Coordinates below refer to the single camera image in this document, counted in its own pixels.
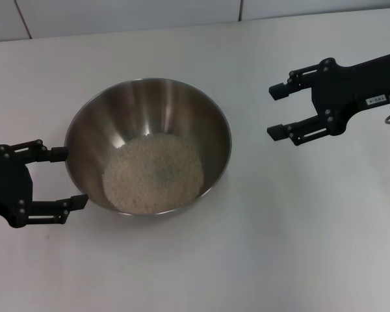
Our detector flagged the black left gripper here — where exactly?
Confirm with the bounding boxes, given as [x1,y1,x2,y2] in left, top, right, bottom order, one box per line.
[0,138,89,228]

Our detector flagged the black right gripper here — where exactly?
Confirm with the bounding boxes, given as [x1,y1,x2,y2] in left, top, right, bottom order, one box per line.
[266,49,390,147]

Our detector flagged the stainless steel mixing bowl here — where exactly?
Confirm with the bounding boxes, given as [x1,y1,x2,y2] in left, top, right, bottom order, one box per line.
[63,77,232,219]

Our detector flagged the white rice grains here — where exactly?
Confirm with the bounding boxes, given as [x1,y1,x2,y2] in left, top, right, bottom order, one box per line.
[102,135,205,215]

